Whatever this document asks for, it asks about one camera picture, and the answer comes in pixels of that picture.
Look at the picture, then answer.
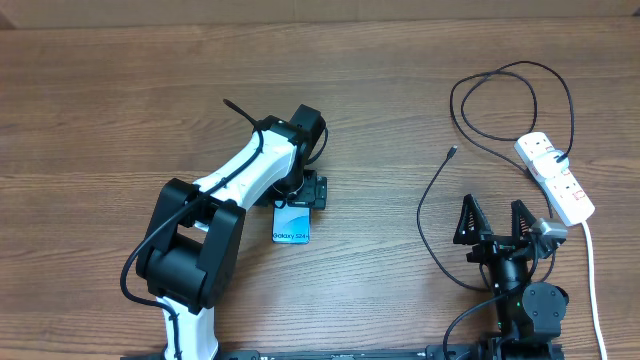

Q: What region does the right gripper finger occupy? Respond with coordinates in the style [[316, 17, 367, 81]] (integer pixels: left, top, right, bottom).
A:
[[453, 194, 492, 245], [511, 200, 536, 239]]

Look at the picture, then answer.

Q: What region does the Samsung Galaxy smartphone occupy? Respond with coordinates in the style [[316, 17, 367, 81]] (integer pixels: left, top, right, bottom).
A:
[[272, 206, 311, 244]]

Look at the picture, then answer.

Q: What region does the black USB charging cable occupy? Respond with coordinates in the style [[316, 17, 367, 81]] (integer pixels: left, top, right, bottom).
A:
[[416, 60, 576, 293]]

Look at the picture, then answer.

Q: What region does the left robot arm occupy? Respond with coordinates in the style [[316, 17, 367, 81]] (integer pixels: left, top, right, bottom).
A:
[[120, 105, 328, 359]]

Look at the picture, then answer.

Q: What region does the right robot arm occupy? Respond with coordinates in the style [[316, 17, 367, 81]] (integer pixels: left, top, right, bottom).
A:
[[442, 194, 569, 359]]

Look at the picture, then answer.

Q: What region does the white charger plug adapter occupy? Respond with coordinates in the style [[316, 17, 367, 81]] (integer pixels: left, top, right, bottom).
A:
[[529, 150, 569, 182]]

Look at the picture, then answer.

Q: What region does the white power strip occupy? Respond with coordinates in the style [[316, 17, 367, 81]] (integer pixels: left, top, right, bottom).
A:
[[514, 132, 595, 226]]

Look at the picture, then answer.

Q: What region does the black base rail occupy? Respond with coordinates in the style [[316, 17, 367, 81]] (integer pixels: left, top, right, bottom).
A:
[[120, 345, 565, 360]]

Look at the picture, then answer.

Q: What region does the white power strip cord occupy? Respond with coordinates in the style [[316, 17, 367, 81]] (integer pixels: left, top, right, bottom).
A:
[[580, 220, 609, 360]]

